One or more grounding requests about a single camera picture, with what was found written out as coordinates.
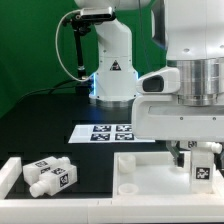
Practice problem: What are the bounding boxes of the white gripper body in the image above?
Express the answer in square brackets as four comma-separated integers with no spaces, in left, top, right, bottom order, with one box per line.
[131,95,224,142]

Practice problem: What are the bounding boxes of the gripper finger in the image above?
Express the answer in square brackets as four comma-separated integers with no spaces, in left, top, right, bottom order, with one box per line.
[166,141,184,167]

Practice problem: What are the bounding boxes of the white square tabletop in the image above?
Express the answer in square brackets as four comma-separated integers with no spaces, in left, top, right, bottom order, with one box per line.
[113,152,224,199]

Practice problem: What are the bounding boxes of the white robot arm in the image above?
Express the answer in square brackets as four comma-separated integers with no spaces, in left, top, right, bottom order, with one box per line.
[75,0,224,142]

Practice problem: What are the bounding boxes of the white sheet with tags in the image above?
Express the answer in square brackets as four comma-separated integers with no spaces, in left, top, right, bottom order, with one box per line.
[67,123,156,144]

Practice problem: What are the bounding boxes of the white U-shaped fence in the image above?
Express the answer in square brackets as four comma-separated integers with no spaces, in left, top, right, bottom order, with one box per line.
[0,157,224,224]

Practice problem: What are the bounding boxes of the black cable on table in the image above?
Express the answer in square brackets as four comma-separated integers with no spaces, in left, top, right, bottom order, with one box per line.
[16,79,84,104]

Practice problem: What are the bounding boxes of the white camera cable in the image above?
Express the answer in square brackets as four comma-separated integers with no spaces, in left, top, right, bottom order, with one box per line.
[55,9,92,82]

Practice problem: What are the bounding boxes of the black camera stand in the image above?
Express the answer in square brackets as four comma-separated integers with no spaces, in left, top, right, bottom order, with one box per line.
[62,16,91,96]

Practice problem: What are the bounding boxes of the grey camera on stand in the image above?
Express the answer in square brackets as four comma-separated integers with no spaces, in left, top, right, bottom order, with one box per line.
[80,7,113,21]

